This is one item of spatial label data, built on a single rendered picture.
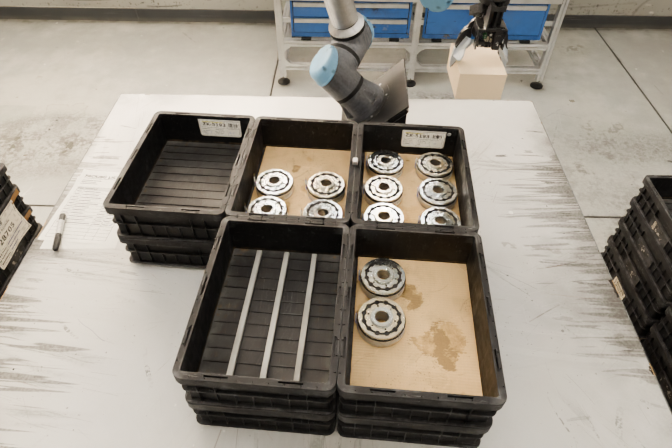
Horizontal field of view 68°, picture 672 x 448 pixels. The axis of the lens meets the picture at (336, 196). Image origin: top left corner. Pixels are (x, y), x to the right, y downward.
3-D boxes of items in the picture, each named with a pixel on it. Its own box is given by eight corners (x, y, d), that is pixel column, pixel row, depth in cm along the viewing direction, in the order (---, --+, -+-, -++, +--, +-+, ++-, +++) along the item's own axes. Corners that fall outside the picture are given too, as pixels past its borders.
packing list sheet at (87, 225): (78, 170, 163) (77, 168, 163) (148, 171, 163) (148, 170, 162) (32, 248, 140) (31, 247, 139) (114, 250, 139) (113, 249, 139)
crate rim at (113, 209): (158, 116, 149) (156, 110, 148) (257, 122, 148) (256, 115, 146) (103, 214, 121) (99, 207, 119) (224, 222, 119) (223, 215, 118)
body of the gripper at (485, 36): (472, 52, 124) (483, 4, 115) (467, 35, 130) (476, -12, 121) (503, 52, 124) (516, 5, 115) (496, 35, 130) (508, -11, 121)
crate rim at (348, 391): (349, 230, 118) (350, 223, 116) (478, 238, 116) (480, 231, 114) (335, 397, 89) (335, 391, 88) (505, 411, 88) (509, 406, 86)
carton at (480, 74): (446, 67, 144) (451, 43, 138) (488, 68, 144) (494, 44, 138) (454, 98, 132) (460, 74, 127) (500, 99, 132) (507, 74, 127)
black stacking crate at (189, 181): (166, 142, 156) (157, 112, 148) (259, 147, 154) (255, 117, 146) (116, 239, 128) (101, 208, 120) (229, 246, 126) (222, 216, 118)
